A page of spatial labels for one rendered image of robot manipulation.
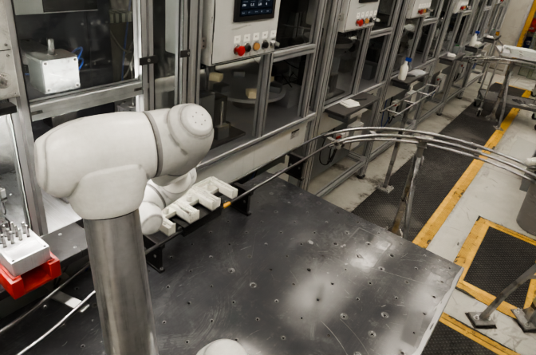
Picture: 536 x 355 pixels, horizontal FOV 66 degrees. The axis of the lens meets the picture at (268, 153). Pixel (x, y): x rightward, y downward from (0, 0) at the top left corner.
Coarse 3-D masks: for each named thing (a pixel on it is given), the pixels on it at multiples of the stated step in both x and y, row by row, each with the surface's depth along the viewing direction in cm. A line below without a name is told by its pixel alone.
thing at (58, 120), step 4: (68, 112) 141; (72, 112) 141; (76, 112) 143; (52, 116) 136; (56, 116) 137; (60, 116) 138; (64, 116) 140; (68, 116) 141; (72, 116) 142; (76, 116) 143; (44, 120) 140; (48, 120) 138; (52, 120) 137; (56, 120) 138; (60, 120) 139; (64, 120) 140; (68, 120) 141; (48, 124) 139; (52, 124) 138; (56, 124) 138
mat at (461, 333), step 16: (448, 320) 235; (432, 336) 224; (448, 336) 225; (464, 336) 227; (480, 336) 228; (432, 352) 215; (448, 352) 216; (464, 352) 217; (480, 352) 218; (496, 352) 220; (512, 352) 222
